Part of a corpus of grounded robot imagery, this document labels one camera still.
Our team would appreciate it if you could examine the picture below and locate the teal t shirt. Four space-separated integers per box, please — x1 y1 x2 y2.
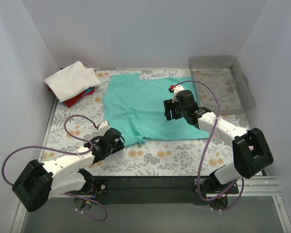
103 73 209 147

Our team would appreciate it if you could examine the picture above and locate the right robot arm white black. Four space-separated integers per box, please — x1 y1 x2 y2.
164 85 274 193

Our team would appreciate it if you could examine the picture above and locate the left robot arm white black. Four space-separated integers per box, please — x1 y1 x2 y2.
12 128 125 212

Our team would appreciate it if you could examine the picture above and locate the clear plastic bin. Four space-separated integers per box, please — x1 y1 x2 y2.
188 55 255 115

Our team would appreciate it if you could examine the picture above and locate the blue folded t shirt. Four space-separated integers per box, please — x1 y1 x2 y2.
60 87 94 106

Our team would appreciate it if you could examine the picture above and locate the white folded t shirt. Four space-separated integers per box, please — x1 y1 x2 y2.
44 61 100 102

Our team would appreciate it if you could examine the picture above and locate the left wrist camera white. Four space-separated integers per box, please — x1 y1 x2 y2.
97 120 110 136

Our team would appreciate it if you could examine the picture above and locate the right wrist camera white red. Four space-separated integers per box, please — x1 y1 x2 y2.
169 85 184 103

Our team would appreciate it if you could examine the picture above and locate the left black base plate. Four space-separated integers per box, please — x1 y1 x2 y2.
92 178 109 196

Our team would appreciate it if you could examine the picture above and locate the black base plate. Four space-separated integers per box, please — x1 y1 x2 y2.
92 178 109 196
199 177 239 196

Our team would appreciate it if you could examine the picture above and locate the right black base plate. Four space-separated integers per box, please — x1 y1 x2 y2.
199 177 239 196

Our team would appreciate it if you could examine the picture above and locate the aluminium front rail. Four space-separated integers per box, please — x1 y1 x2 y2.
19 176 282 198

